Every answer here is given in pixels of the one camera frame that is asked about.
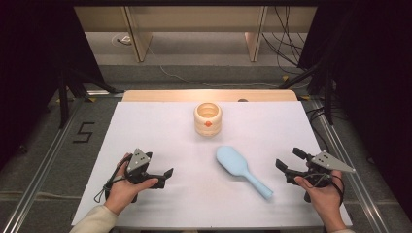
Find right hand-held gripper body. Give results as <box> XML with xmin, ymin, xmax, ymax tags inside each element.
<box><xmin>285</xmin><ymin>150</ymin><xmax>357</xmax><ymax>189</ymax></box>

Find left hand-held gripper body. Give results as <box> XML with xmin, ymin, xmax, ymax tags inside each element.
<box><xmin>124</xmin><ymin>148</ymin><xmax>163</xmax><ymax>190</ymax></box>

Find light blue hairbrush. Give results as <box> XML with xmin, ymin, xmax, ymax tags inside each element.
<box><xmin>216</xmin><ymin>145</ymin><xmax>274</xmax><ymax>200</ymax></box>

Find person's right hand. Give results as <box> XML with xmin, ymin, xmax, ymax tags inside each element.
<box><xmin>293</xmin><ymin>170</ymin><xmax>346</xmax><ymax>229</ymax></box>

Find person's left hand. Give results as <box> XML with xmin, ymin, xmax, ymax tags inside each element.
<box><xmin>104</xmin><ymin>153</ymin><xmax>160</xmax><ymax>216</ymax></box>

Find white table mat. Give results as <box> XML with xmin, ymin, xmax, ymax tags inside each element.
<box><xmin>71</xmin><ymin>100</ymin><xmax>354</xmax><ymax>229</ymax></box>

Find cream ribbed cup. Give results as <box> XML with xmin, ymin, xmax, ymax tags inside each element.
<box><xmin>193</xmin><ymin>102</ymin><xmax>223</xmax><ymax>137</ymax></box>

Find black metal stand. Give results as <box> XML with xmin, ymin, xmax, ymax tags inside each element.
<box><xmin>277</xmin><ymin>59</ymin><xmax>336</xmax><ymax>126</ymax></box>
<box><xmin>57</xmin><ymin>62</ymin><xmax>124</xmax><ymax>129</ymax></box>

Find wooden table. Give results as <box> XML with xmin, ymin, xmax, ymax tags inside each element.
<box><xmin>121</xmin><ymin>89</ymin><xmax>298</xmax><ymax>103</ymax></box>

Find round floor socket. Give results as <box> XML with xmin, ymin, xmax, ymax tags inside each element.
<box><xmin>111</xmin><ymin>32</ymin><xmax>133</xmax><ymax>47</ymax></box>

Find beige office desk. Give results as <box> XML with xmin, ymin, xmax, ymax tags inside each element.
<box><xmin>73</xmin><ymin>5</ymin><xmax>319</xmax><ymax>63</ymax></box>

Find black floor cable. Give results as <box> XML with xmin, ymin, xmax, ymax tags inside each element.
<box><xmin>305</xmin><ymin>106</ymin><xmax>332</xmax><ymax>153</ymax></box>

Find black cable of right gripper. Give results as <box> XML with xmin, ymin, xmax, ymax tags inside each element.
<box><xmin>310</xmin><ymin>173</ymin><xmax>345</xmax><ymax>207</ymax></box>

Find grey cord of left gripper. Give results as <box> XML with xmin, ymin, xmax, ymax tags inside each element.
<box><xmin>93</xmin><ymin>154</ymin><xmax>133</xmax><ymax>204</ymax></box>

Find metal floor rail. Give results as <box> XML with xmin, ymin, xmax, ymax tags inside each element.
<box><xmin>309</xmin><ymin>99</ymin><xmax>388</xmax><ymax>233</ymax></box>
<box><xmin>1</xmin><ymin>96</ymin><xmax>79</xmax><ymax>233</ymax></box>

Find white floor cable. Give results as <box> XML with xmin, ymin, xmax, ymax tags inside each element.
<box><xmin>147</xmin><ymin>45</ymin><xmax>310</xmax><ymax>90</ymax></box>

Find bundle of black cables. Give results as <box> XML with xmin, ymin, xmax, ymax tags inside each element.
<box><xmin>261</xmin><ymin>5</ymin><xmax>310</xmax><ymax>76</ymax></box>

